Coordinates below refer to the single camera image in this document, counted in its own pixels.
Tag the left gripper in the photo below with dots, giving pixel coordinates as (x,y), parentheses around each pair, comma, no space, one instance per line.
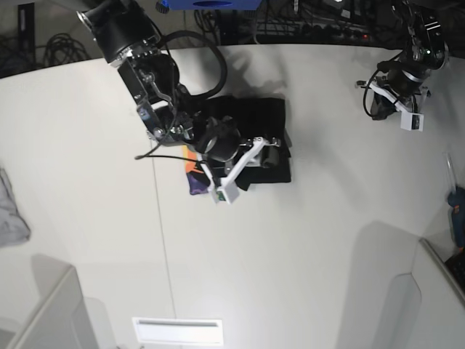
(392,91)

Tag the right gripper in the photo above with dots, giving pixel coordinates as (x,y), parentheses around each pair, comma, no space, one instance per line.
(250,147)

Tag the black T-shirt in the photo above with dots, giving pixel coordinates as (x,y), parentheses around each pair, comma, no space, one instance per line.
(248,106)

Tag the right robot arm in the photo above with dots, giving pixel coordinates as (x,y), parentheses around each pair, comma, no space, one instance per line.
(130,40)

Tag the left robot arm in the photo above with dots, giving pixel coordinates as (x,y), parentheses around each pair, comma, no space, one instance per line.
(425,49)

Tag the black power strip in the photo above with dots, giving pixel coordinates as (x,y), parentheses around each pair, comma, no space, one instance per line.
(332,32)

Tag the blue glue gun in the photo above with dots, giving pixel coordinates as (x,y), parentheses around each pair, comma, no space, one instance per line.
(455,200)

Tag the black keyboard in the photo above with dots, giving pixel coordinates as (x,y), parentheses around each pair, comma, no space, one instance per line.
(456,265)

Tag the blue box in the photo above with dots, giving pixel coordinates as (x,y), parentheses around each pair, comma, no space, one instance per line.
(212,4)

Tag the grey cloth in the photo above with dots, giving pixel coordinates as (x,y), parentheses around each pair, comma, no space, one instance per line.
(14,229)

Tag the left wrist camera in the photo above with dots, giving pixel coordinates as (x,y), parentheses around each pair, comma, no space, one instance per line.
(412,121)

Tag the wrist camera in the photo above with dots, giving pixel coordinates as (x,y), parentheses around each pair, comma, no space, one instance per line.
(412,121)
(227,194)

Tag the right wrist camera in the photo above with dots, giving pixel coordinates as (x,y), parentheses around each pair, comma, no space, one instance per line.
(227,194)

